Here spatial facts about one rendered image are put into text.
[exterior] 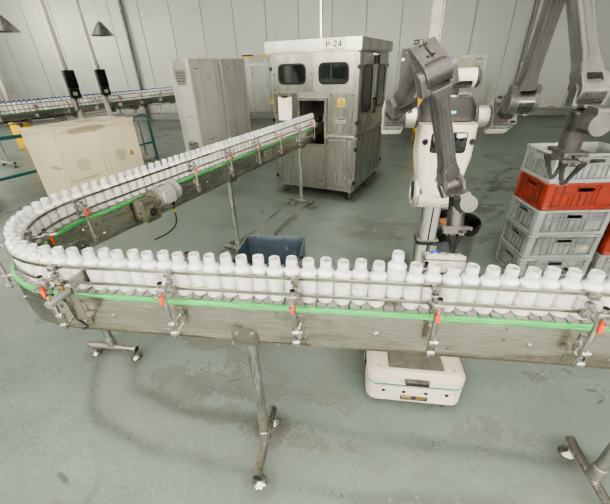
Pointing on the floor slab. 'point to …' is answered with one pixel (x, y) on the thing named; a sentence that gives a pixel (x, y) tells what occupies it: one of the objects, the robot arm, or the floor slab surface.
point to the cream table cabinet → (82, 151)
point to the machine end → (333, 107)
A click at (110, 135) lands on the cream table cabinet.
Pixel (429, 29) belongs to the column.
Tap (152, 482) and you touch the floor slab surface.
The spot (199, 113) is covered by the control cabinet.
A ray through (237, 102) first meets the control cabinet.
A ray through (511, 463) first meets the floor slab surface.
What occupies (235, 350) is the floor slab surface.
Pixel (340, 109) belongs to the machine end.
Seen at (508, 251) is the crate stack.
